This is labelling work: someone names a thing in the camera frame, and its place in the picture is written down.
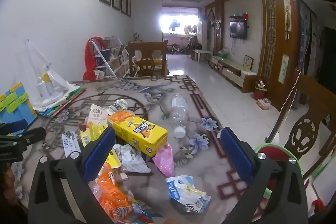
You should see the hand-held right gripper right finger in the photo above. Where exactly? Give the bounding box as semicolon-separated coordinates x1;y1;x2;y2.
220;128;308;224

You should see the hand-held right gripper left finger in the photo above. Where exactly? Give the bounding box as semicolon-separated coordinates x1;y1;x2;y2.
28;126;117;224

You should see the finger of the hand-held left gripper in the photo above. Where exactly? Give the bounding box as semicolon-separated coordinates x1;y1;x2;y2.
0;120;28;135
0;127;46;161

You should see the white barcode box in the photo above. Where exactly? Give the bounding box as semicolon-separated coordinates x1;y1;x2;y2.
62;131;82;159

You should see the white yellow snack packet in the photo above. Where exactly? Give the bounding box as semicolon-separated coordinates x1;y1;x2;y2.
88;105;109;141

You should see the silver paper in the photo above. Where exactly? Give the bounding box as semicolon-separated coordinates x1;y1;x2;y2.
114;144;152;174

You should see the red bin with green rim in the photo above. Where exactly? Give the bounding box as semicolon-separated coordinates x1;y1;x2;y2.
256;143;306;199

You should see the yellow drink carton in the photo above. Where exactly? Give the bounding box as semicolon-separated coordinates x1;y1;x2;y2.
107;111;168;157

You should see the orange snack packet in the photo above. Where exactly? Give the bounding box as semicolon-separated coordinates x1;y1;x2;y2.
93;162;135;220

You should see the crushed bottle with patterned label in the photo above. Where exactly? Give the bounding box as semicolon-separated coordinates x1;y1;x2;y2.
108;99;128;116

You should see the clear plastic packaging trash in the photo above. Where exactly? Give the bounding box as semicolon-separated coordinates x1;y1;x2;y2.
165;175;212;214

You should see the pink plastic bag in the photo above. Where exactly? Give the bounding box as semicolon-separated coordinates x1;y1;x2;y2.
152;143;175;177

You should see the clear plastic bottle white cap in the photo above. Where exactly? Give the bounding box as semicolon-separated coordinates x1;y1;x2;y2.
170;93;189;138

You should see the blue toy with green clips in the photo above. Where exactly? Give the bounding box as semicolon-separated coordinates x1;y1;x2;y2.
0;82;37;131

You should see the tissue box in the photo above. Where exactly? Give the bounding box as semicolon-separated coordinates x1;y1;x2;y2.
257;98;272;110

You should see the stack of books under lamp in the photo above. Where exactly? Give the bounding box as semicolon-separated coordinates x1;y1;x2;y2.
37;86;87;117

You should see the white desk lamp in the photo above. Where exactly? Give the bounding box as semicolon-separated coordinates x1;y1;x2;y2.
25;39;80;110

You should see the red pot with doll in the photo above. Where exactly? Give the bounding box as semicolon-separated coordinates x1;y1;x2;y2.
253;79;269;101

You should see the low wooden television cabinet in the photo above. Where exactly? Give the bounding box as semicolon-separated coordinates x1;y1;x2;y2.
211;55;259;93

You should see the red cloth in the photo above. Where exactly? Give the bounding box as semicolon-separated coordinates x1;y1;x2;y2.
83;36;108;81

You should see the white book rack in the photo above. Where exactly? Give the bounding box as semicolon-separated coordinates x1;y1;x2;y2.
89;36;138;80

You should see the small framed picture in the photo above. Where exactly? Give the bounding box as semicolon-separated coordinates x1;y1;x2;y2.
243;55;254;71

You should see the framed bamboo print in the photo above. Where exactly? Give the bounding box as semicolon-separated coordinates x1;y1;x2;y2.
278;54;290;84

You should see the carved wooden chair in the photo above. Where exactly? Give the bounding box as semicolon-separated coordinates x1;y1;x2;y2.
265;72;336;182

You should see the white low stool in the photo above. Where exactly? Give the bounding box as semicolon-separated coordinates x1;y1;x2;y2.
194;50;213;64

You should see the wooden dining chair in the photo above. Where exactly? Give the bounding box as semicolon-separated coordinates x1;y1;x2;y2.
128;40;168;79

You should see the small bicycle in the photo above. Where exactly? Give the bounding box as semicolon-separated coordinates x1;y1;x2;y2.
168;43;185;55

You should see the hanging laundry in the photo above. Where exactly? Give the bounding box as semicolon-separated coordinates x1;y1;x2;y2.
168;19;200;37

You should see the tall framed flower print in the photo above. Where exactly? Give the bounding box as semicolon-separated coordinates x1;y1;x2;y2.
283;0;292;31

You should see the white bead string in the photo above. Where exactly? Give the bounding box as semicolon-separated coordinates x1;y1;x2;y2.
265;70;302;144

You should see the wall television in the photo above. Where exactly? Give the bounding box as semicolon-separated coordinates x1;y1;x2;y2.
230;21;248;40

